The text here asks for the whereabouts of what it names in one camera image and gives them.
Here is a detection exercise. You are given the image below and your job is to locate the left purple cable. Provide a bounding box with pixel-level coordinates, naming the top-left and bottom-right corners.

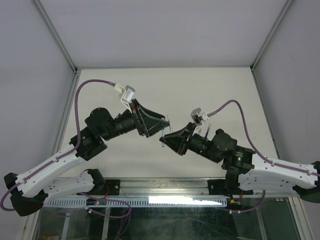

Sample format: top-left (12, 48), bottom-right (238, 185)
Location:
top-left (0, 79), bottom-right (117, 213)

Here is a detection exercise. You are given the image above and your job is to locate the white pen blue tip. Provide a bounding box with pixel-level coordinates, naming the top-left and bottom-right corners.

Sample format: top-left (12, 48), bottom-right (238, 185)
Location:
top-left (160, 129), bottom-right (166, 148)

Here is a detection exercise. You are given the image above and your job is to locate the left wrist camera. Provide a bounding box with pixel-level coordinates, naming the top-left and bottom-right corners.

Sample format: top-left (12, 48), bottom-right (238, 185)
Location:
top-left (113, 83), bottom-right (135, 110)

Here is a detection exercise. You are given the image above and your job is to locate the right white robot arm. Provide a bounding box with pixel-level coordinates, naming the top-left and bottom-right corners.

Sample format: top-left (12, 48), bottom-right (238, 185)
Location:
top-left (159, 122), bottom-right (320, 203)

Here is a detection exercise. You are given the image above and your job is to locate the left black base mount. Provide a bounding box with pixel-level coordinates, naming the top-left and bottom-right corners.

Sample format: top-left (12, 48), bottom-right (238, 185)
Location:
top-left (95, 179), bottom-right (121, 197)

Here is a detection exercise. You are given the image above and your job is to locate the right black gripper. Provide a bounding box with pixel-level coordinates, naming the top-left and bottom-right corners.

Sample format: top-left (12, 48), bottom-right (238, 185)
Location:
top-left (159, 123), bottom-right (222, 165)

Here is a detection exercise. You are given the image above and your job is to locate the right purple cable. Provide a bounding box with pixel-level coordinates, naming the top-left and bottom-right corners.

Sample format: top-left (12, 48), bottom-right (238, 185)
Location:
top-left (207, 99), bottom-right (320, 214)

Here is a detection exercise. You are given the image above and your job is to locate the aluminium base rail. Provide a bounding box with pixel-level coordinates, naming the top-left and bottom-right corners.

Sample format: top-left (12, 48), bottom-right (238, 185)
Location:
top-left (31, 176), bottom-right (301, 201)

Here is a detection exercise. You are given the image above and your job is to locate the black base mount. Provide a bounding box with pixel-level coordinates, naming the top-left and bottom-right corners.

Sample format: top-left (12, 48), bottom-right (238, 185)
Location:
top-left (95, 179), bottom-right (121, 197)
top-left (207, 179), bottom-right (230, 196)

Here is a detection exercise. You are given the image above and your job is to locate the slotted cable duct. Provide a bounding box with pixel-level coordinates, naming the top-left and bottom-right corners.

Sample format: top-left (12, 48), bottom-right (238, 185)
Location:
top-left (44, 195), bottom-right (227, 208)

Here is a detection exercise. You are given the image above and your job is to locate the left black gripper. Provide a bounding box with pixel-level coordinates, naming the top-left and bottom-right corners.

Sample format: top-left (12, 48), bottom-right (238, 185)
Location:
top-left (102, 99), bottom-right (170, 142)

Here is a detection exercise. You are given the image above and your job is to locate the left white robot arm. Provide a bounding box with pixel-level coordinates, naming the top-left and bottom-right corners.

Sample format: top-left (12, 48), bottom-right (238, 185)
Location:
top-left (0, 99), bottom-right (170, 217)

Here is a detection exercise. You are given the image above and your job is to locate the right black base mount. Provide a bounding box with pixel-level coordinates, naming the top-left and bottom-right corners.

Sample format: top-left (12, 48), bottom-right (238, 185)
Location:
top-left (207, 179), bottom-right (230, 196)

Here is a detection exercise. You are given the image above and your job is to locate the purple cable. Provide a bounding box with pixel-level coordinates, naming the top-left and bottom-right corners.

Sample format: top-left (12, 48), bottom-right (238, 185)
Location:
top-left (0, 79), bottom-right (117, 213)
top-left (207, 99), bottom-right (320, 214)

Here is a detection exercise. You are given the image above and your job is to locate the white pen clear cap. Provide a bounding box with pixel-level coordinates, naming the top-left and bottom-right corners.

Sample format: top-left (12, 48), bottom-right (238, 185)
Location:
top-left (167, 115), bottom-right (174, 133)

